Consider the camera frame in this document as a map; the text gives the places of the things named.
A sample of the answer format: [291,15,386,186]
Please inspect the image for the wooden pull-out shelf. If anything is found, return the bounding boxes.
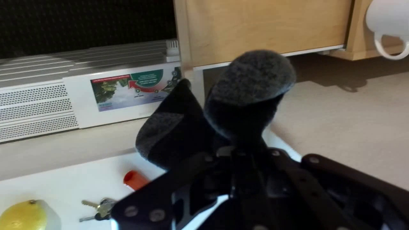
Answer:
[173,0,356,71]

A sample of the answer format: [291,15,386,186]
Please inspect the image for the black sock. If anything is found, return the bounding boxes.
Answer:
[135,48,298,172]

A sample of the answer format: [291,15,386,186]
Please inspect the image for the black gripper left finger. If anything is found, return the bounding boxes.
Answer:
[110,147,236,230]

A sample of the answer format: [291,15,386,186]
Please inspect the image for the white mug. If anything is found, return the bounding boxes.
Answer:
[365,0,409,61]

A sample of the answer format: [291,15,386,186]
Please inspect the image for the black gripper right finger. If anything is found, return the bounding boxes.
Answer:
[251,145,409,230]

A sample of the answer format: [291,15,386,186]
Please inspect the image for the wooden side table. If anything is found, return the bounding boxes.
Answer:
[326,0,409,62]

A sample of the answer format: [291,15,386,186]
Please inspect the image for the silver keys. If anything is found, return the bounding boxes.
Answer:
[78,196,118,223]

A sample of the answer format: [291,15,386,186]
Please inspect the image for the white wall heater unit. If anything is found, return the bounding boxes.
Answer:
[0,38,186,144]

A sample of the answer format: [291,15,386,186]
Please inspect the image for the yellow lemon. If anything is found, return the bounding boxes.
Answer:
[0,198,63,230]

